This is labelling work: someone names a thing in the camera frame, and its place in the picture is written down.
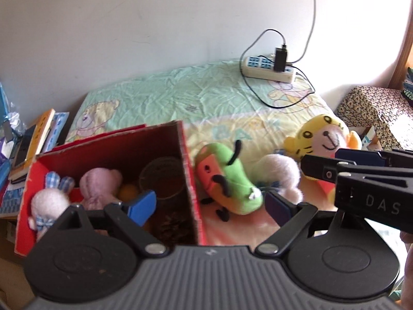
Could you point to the orange book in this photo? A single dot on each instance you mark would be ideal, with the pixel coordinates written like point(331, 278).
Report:
point(38, 139)

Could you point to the green plush toy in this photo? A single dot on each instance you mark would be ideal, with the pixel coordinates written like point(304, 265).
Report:
point(235, 180)

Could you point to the black phone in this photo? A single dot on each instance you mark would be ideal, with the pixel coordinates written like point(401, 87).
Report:
point(24, 145)

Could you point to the red cardboard box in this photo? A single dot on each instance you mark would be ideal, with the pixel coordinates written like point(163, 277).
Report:
point(40, 171)

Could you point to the pink plush toy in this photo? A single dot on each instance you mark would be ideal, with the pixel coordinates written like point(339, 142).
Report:
point(96, 187)

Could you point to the white bunny plush checked ears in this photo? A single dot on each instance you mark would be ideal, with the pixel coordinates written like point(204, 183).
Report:
point(48, 205)

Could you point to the brown pine cone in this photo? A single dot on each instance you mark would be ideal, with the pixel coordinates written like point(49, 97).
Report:
point(174, 229)

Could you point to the yellow tiger plush toy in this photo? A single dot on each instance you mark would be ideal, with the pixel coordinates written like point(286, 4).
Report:
point(319, 135)

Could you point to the orange ball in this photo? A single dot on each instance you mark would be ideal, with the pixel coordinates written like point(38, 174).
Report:
point(127, 192)

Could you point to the white power strip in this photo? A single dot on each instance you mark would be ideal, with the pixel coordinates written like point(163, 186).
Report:
point(258, 66)

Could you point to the dark floral covered box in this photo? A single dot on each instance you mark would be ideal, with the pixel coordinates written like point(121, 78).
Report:
point(374, 109)

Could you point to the wooden door frame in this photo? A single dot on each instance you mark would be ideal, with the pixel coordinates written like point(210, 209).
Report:
point(401, 48)

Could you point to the blue plastic bag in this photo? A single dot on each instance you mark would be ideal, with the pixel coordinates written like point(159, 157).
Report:
point(5, 109)

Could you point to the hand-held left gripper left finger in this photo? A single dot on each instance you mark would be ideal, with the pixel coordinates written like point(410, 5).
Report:
point(142, 208)

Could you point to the black charger plug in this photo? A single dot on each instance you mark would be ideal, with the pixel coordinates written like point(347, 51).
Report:
point(280, 59)

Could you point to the white plush toy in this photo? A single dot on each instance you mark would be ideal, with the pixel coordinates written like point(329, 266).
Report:
point(280, 168)

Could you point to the clear plastic jar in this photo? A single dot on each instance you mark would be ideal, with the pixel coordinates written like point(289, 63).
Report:
point(161, 177)

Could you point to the small cardboard box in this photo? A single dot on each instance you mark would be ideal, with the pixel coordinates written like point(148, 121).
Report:
point(369, 137)

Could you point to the blue patterned book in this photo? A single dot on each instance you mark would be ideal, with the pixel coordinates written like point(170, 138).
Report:
point(59, 126)

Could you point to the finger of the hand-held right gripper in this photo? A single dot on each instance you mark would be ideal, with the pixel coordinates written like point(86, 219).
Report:
point(355, 156)
point(322, 171)

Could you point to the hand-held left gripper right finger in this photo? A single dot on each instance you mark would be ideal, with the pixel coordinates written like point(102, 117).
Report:
point(277, 210)

